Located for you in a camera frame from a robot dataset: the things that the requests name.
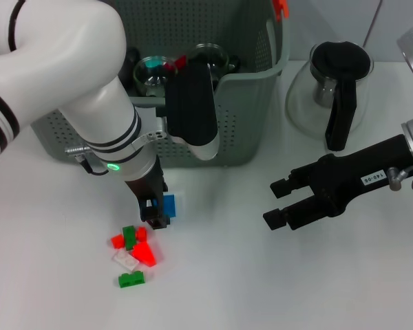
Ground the glass teacup black sleeve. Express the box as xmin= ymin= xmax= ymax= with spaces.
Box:
xmin=189 ymin=43 xmax=241 ymax=83
xmin=133 ymin=56 xmax=169 ymax=98

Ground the thin dark wall cable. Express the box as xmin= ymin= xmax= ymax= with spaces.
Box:
xmin=363 ymin=0 xmax=383 ymax=45

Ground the large red slope toy brick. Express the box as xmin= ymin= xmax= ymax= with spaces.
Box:
xmin=132 ymin=241 xmax=158 ymax=268

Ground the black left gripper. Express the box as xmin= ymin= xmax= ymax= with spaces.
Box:
xmin=123 ymin=156 xmax=171 ymax=230

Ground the dark red curved toy brick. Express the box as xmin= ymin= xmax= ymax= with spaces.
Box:
xmin=163 ymin=54 xmax=188 ymax=74

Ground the green toy brick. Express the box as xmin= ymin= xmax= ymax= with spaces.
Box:
xmin=118 ymin=270 xmax=147 ymax=288
xmin=122 ymin=225 xmax=138 ymax=251

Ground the grey perforated plastic storage basket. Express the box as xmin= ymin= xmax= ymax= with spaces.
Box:
xmin=30 ymin=0 xmax=292 ymax=169

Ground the dark left gripper cable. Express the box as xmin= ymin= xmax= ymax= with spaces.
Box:
xmin=77 ymin=153 xmax=107 ymax=175

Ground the blue square toy brick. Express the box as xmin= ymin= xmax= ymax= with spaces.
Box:
xmin=163 ymin=194 xmax=178 ymax=219

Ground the glass teapot black lid handle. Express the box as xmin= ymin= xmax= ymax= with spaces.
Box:
xmin=284 ymin=40 xmax=375 ymax=152

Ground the white flat toy plate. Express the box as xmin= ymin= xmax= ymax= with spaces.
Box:
xmin=112 ymin=249 xmax=140 ymax=271

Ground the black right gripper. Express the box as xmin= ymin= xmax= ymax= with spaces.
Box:
xmin=263 ymin=133 xmax=413 ymax=231

